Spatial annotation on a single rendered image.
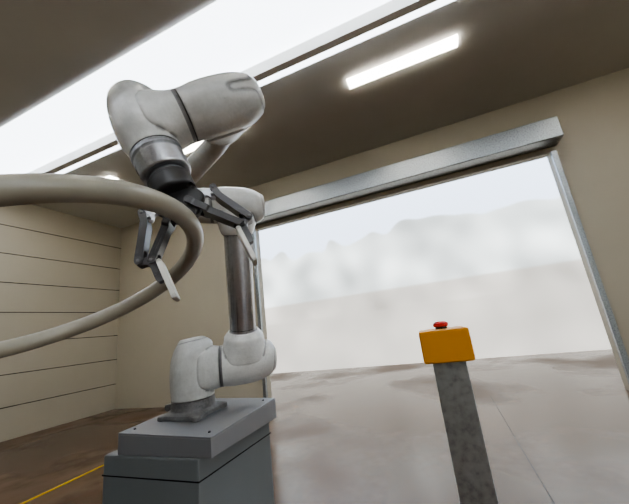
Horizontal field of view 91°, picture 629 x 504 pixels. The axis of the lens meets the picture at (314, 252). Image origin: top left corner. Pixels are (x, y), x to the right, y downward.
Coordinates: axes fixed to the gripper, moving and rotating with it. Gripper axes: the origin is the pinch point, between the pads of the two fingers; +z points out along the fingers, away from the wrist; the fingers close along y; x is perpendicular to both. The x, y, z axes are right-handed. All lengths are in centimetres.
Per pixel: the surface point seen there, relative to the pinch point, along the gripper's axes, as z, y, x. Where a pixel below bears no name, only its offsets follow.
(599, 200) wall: 47, -467, -232
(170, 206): -8.2, 1.4, 10.5
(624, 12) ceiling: -114, -493, -108
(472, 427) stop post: 53, -38, -25
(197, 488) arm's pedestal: 36, 29, -58
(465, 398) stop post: 47, -40, -25
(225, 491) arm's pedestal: 43, 25, -68
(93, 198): -7.8, 8.0, 17.8
